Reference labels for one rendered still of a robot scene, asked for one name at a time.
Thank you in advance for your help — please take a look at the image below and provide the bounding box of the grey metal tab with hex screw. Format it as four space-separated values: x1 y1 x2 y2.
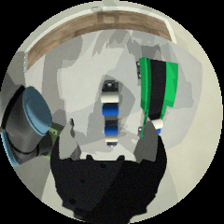
105 81 115 89

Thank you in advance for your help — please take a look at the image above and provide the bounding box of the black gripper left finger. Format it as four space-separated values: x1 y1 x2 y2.
50 119 81 189

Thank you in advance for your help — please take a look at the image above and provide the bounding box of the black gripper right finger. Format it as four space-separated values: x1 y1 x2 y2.
133 117 167 194

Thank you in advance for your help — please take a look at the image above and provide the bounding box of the white plastic bar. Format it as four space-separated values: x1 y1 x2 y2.
101 91 119 103
152 119 163 129
105 134 118 142

